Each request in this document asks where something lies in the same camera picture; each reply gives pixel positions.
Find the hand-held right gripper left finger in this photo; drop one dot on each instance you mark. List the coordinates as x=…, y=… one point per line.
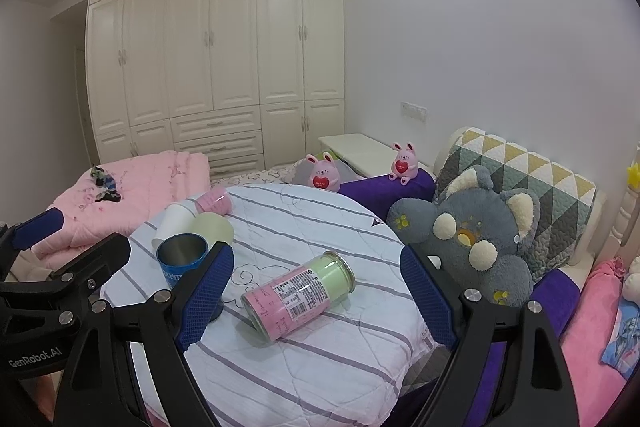
x=202, y=307

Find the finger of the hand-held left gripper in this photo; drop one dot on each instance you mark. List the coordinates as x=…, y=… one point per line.
x=102, y=257
x=37, y=228

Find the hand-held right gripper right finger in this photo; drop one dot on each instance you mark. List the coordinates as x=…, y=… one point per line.
x=425, y=297

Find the pink and green lidded cup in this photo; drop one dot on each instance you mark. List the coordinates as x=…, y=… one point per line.
x=295, y=294

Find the blue metal cup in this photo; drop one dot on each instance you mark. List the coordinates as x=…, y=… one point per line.
x=175, y=267

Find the white cup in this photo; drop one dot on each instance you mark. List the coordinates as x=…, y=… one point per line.
x=172, y=222

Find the light green cup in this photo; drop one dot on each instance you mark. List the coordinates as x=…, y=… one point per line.
x=215, y=229

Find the dark small toy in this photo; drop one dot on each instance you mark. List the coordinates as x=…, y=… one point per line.
x=105, y=187

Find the grey bear plush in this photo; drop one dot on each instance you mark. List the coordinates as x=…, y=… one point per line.
x=475, y=227

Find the pink quilt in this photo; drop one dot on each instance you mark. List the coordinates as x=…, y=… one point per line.
x=150, y=177

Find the purple cushion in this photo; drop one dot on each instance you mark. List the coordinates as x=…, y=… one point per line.
x=380, y=194

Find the purple bed sheet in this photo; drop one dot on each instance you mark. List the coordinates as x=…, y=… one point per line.
x=552, y=299

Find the pink bunny plush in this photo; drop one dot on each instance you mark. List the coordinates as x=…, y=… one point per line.
x=322, y=174
x=404, y=164

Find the floral bed sheet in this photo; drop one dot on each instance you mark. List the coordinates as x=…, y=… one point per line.
x=250, y=177

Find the triangle pattern headboard cover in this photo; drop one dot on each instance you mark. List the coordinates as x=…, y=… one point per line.
x=545, y=187

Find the white nightstand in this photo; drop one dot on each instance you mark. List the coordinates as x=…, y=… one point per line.
x=355, y=149

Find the pink plush blanket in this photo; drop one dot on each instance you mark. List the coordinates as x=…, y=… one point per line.
x=590, y=307

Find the printed pillow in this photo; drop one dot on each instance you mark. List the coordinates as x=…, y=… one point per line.
x=625, y=337

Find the cream wardrobe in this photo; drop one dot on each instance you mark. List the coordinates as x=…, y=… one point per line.
x=225, y=32

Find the white wall socket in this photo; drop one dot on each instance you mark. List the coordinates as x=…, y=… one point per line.
x=413, y=110

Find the white bed post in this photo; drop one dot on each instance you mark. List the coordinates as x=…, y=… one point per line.
x=625, y=217

